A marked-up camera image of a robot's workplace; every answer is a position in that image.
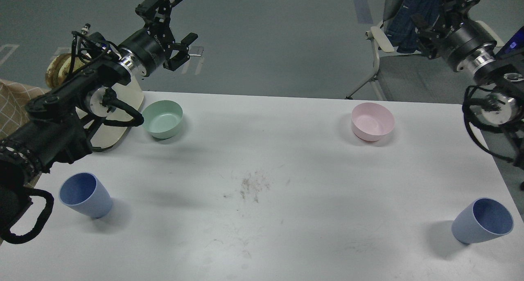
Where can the green bowl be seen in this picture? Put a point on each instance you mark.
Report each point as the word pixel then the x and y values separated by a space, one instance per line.
pixel 163 119

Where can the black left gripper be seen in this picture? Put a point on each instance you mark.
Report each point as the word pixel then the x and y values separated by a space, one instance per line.
pixel 148 45

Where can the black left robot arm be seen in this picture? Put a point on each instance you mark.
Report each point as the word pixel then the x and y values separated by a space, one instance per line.
pixel 63 121

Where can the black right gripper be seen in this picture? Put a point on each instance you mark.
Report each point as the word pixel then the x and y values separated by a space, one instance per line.
pixel 467 45

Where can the cream toaster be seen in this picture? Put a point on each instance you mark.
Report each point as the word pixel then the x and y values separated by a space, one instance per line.
pixel 107 136

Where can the brown checkered cloth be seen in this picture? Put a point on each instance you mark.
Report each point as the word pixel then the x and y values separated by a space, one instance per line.
pixel 13 98

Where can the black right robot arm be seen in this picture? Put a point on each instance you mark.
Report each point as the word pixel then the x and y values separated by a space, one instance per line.
pixel 496 102

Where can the rear bread slice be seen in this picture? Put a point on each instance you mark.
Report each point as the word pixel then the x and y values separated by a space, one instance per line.
pixel 59 70

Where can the blue denim jacket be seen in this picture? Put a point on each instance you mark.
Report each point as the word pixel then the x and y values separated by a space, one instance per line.
pixel 400 28

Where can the pink bowl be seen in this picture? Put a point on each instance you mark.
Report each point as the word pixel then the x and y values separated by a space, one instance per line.
pixel 371 122

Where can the blue cup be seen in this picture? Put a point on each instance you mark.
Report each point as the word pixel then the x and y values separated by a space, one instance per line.
pixel 84 193
pixel 483 220

